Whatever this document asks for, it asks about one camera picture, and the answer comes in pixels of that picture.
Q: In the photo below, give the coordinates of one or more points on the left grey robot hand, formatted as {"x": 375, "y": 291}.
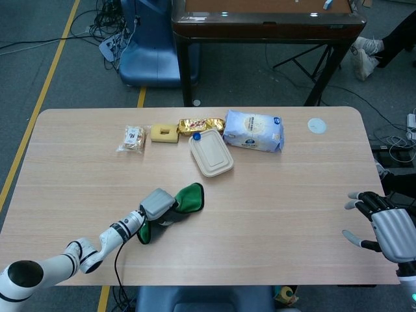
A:
{"x": 157, "y": 203}

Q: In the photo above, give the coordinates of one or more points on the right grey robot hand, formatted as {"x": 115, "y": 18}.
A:
{"x": 393, "y": 234}

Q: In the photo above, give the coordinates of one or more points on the green and grey microfibre cloth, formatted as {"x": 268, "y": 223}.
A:
{"x": 190, "y": 198}

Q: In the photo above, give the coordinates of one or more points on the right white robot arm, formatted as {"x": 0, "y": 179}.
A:
{"x": 408, "y": 279}

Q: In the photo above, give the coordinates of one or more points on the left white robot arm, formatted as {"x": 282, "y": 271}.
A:
{"x": 107, "y": 239}

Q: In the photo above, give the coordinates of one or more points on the yellow sponge with green base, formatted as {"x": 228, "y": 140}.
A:
{"x": 156, "y": 136}

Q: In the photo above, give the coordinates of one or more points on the clear bag of biscuits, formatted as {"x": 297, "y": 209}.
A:
{"x": 131, "y": 138}

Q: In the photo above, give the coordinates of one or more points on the beige lidded food container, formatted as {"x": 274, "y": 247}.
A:
{"x": 211, "y": 156}

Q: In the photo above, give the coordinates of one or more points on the small blue bottle cap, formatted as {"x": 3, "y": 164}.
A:
{"x": 197, "y": 136}

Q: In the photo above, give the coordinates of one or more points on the gold foil snack packet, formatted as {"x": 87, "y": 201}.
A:
{"x": 195, "y": 125}

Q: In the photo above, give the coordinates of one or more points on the blue grey robot torso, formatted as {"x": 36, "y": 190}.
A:
{"x": 195, "y": 299}

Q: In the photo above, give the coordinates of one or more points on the white round floor disc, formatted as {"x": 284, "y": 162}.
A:
{"x": 197, "y": 102}

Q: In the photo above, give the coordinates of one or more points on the white power strip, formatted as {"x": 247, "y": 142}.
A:
{"x": 412, "y": 125}

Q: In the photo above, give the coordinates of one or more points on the white blue tissue pack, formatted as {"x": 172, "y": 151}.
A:
{"x": 253, "y": 130}

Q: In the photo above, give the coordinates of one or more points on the white round sticker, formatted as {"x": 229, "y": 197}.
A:
{"x": 317, "y": 125}

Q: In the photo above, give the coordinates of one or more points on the white sneaker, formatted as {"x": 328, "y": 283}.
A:
{"x": 364, "y": 63}
{"x": 369, "y": 44}

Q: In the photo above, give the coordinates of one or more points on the person's leg in black trousers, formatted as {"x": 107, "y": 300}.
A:
{"x": 399, "y": 35}

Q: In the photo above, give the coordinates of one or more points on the dark wood mahjong table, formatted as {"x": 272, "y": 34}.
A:
{"x": 260, "y": 29}

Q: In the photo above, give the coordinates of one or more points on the blue white mahjong tile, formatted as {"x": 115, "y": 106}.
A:
{"x": 328, "y": 4}

